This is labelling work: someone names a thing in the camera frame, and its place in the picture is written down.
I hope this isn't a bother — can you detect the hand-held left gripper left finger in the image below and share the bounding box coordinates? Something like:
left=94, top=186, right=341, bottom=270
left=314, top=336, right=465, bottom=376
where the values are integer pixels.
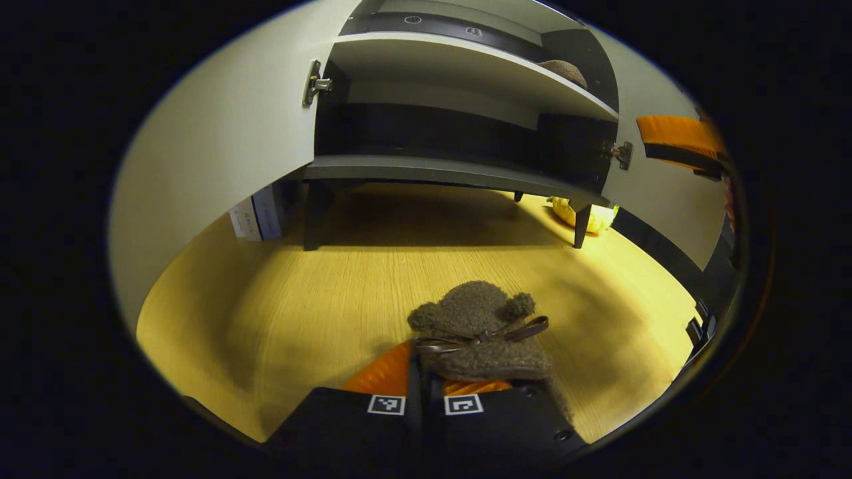
left=266, top=339, right=423, bottom=466

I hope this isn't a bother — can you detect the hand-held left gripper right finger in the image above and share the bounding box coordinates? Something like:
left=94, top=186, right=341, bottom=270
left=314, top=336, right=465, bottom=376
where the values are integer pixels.
left=426, top=376, right=590, bottom=466

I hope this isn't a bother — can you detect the white cabinet door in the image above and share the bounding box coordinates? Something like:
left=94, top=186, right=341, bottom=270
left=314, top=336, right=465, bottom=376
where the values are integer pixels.
left=110, top=0, right=360, bottom=333
left=589, top=27, right=730, bottom=270

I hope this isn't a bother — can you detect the brown fuzzy shoe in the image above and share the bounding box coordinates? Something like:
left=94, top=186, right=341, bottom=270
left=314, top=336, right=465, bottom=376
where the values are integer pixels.
left=407, top=280, right=573, bottom=426
left=538, top=59, right=589, bottom=89

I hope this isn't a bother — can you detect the white and grey shoe cabinet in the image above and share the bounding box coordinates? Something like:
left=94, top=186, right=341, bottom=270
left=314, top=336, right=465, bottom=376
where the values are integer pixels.
left=110, top=0, right=730, bottom=333

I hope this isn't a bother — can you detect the yellow bread bun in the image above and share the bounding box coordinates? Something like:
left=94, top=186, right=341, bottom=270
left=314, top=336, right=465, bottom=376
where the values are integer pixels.
left=551, top=197, right=620, bottom=235

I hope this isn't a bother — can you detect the small white box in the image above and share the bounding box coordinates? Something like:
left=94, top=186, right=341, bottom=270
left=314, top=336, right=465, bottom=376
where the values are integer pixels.
left=228, top=196, right=264, bottom=241

